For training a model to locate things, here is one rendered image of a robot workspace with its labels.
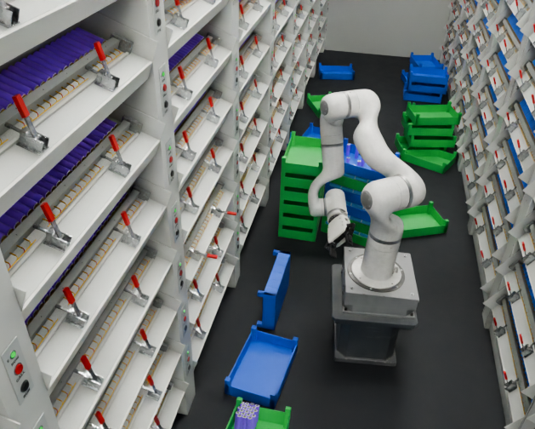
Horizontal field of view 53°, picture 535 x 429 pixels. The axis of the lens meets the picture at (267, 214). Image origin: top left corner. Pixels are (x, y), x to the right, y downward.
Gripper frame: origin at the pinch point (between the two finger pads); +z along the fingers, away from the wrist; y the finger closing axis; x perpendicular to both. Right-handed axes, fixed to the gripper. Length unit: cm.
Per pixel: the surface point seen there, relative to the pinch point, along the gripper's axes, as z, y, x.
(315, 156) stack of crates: -81, 16, -6
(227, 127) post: -31, -1, 56
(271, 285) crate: -2.5, 36.5, 5.8
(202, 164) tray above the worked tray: -13, 8, 60
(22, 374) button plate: 98, -18, 97
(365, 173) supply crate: -61, -2, -21
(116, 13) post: 28, -46, 111
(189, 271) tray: 24, 22, 51
